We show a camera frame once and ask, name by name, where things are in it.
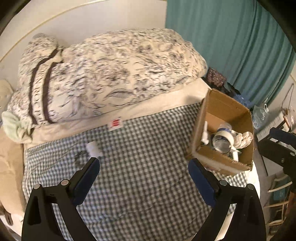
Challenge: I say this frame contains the checked blanket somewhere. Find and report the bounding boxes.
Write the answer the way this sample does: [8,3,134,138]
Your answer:
[22,102,248,241]

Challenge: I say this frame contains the floral duvet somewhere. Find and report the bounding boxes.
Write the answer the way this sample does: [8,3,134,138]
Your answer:
[6,28,207,124]

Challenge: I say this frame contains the black clothes heap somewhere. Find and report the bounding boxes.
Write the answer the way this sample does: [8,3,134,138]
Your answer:
[223,82,251,109]

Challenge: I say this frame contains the dark patterned bag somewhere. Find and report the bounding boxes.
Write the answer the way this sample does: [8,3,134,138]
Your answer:
[206,67,226,88]

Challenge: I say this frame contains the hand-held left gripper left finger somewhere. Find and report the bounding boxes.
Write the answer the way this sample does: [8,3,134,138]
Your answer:
[22,157,101,241]

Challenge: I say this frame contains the teal curtain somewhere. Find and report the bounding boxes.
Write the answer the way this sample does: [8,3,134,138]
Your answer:
[165,0,296,105]

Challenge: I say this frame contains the brown furry object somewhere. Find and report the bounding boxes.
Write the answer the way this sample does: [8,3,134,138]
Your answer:
[0,202,13,226]

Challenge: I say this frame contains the clear plastic bag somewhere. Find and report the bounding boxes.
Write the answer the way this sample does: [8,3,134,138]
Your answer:
[252,104,270,129]

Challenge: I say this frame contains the brown white medicine box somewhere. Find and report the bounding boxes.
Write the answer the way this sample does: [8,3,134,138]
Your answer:
[201,120,210,146]

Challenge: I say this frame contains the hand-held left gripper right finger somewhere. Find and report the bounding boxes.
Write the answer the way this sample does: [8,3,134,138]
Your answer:
[188,158,265,241]

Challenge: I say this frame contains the beige tufted headboard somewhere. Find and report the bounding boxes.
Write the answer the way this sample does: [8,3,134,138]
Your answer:
[0,79,26,214]

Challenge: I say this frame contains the white tissue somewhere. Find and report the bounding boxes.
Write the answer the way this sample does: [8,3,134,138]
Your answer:
[231,131,252,150]

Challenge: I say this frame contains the cardboard box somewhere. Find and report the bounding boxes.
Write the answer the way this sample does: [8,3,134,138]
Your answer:
[186,88,255,176]

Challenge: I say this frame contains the white tape roll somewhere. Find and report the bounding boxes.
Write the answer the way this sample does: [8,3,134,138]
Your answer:
[211,130,234,154]

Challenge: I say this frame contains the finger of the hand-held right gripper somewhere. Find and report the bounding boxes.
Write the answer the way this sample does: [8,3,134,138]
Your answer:
[269,127,296,145]
[257,138,296,169]

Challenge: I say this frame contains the wooden chair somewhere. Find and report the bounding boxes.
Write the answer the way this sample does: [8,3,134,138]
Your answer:
[266,176,294,230]

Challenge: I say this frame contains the mint green cloth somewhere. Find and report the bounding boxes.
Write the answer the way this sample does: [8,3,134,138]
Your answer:
[1,111,35,144]

